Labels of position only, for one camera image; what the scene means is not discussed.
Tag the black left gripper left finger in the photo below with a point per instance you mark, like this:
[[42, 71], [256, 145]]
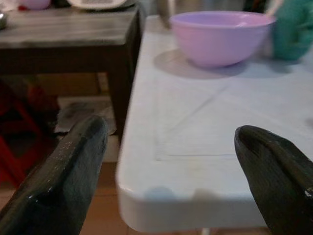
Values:
[[63, 186]]

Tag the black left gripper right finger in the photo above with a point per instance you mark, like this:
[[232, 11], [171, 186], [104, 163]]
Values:
[[281, 186]]

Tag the grey crumpled newspaper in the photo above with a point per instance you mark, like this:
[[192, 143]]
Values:
[[83, 115]]

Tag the red plastic stool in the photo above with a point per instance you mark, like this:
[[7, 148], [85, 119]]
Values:
[[17, 127]]

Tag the white plastic folding table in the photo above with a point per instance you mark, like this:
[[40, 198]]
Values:
[[195, 122]]

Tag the dark wooden table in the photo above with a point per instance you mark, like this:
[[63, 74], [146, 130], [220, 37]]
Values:
[[73, 49]]

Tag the teal knitted cloth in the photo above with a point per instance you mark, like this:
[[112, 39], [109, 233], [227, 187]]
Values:
[[292, 31]]

